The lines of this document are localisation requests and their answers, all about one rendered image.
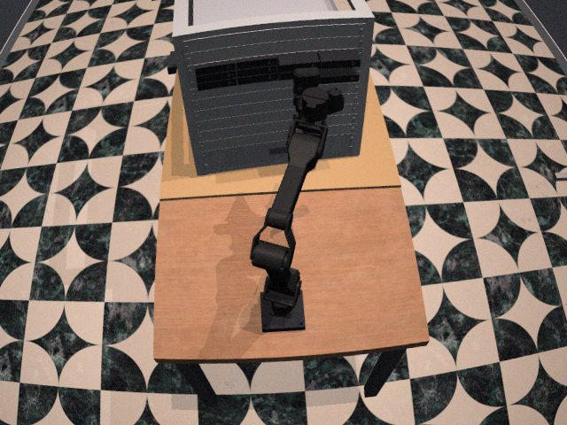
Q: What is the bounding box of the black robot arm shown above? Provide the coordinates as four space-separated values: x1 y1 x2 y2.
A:
250 87 344 318

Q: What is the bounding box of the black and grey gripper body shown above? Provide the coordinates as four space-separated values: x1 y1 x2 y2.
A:
293 67 321 120

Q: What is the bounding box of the light wooden board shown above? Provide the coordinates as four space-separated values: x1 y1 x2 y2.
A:
159 70 401 201

